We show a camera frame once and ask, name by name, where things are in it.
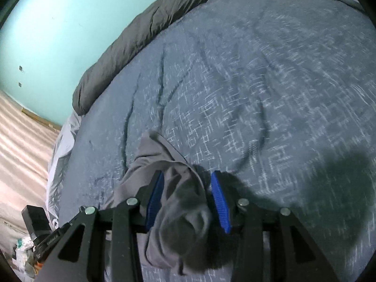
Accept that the clutter pile on floor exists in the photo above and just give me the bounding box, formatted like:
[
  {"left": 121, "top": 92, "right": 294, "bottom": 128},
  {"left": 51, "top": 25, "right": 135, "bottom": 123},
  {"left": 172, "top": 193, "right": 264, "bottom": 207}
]
[{"left": 12, "top": 235, "right": 43, "bottom": 282}]

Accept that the wooden baseboard strip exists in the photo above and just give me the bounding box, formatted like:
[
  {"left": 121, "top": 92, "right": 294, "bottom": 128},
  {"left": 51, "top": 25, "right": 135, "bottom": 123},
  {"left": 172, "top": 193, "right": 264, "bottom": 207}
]
[{"left": 21, "top": 108, "right": 62, "bottom": 131}]

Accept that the dark grey rolled duvet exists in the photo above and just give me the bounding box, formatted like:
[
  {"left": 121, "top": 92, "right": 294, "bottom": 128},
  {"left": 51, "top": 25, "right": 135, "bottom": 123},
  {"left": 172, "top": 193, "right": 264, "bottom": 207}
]
[{"left": 72, "top": 0, "right": 208, "bottom": 116}]

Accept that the grey garment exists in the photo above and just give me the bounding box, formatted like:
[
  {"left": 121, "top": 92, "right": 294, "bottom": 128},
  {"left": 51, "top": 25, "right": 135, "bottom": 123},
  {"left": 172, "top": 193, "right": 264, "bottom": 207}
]
[{"left": 104, "top": 130, "right": 212, "bottom": 275}]

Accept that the blue heathered bed cover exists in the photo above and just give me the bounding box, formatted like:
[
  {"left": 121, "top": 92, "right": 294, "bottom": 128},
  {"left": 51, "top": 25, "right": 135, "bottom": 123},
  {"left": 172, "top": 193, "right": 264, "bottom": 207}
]
[{"left": 59, "top": 0, "right": 375, "bottom": 281}]

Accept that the light grey bed sheet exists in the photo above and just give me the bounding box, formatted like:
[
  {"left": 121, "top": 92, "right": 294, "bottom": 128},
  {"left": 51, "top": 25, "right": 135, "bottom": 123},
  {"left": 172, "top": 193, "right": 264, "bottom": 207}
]
[{"left": 45, "top": 110, "right": 82, "bottom": 229}]

